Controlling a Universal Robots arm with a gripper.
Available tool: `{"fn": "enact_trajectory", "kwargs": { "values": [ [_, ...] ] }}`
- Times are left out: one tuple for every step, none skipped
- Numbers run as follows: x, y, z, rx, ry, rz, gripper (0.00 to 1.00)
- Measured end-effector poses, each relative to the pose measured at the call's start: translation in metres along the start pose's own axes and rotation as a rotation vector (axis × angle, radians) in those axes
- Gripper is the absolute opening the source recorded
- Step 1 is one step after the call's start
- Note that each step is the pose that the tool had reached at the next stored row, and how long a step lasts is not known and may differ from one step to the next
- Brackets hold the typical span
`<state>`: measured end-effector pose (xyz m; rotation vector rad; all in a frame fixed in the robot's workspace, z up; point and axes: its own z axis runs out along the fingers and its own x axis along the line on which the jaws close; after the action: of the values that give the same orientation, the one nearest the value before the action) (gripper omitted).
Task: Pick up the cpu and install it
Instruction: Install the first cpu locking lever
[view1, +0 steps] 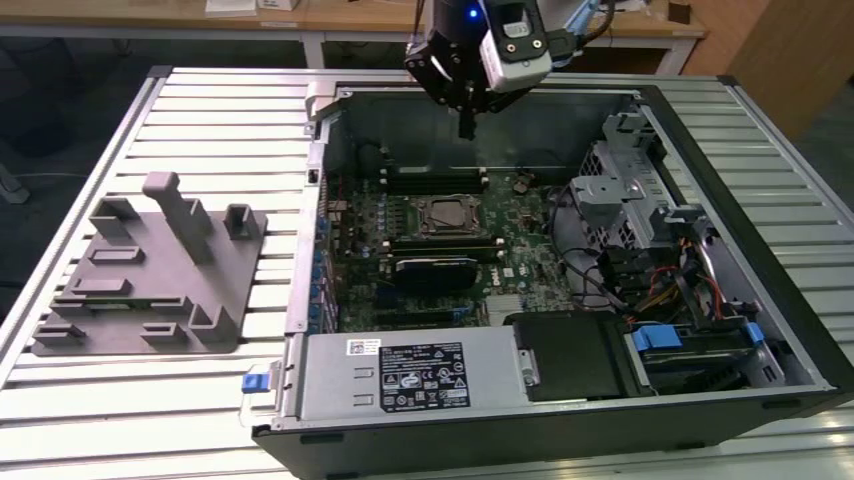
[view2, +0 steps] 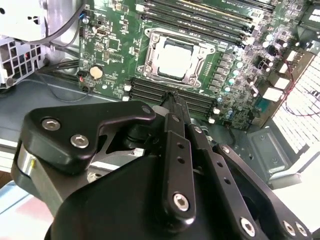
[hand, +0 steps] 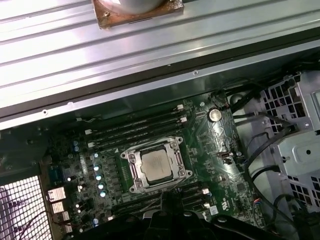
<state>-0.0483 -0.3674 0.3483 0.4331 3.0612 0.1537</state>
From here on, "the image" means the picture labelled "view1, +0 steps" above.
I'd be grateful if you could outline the grey metal foot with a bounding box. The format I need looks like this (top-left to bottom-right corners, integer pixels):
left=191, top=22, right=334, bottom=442
left=0, top=162, right=30, bottom=204

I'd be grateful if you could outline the black open PC case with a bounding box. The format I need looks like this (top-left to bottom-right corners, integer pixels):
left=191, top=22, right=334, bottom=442
left=250, top=79, right=849, bottom=480

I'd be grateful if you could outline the grey parts rack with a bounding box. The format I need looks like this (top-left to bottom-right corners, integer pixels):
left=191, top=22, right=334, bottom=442
left=30, top=171, right=272, bottom=357

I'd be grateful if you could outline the orange wire bundle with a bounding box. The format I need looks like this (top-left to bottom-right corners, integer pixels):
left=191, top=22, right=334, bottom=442
left=630, top=287, right=675, bottom=314

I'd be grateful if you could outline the silver chipset heatsink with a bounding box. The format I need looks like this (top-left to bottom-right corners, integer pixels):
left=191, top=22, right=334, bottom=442
left=486, top=294, right=526, bottom=319

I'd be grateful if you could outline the black graphics card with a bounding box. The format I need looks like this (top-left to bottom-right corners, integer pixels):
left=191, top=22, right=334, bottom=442
left=391, top=256, right=481, bottom=295

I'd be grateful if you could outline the silver CPU chip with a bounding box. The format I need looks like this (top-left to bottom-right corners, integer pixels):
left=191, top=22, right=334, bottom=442
left=426, top=198, right=470, bottom=227

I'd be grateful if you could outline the red wire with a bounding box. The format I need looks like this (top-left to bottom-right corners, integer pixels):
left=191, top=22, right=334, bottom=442
left=650, top=266, right=727, bottom=321

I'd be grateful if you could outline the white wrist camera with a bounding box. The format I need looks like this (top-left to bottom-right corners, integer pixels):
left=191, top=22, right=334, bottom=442
left=479, top=0, right=555, bottom=94

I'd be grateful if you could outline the hard disk in blue carrier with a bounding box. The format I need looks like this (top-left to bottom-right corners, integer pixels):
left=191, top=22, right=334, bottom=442
left=626, top=319, right=766, bottom=396

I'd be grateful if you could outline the black plastic shroud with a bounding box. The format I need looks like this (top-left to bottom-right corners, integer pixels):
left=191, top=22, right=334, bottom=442
left=503, top=309, right=653, bottom=404

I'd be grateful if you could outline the silver power supply unit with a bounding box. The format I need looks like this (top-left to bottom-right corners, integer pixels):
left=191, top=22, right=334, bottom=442
left=292, top=327, right=529, bottom=421

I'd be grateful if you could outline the wooden cabinet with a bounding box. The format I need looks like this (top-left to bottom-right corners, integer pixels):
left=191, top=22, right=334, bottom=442
left=683, top=0, right=854, bottom=144

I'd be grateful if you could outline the grey metal drive cage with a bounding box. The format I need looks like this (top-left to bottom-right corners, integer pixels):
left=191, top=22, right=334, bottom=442
left=570, top=112, right=675, bottom=251

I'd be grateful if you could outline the wooden desk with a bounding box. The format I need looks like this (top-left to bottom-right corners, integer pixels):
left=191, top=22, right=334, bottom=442
left=150, top=0, right=710, bottom=71

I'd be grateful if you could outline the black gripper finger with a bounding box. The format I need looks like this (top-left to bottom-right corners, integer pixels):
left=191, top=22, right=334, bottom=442
left=466, top=82, right=529, bottom=140
left=405, top=37, right=469, bottom=140

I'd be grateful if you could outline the green motherboard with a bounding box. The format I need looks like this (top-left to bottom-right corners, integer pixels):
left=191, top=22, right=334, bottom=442
left=319, top=169, right=582, bottom=334

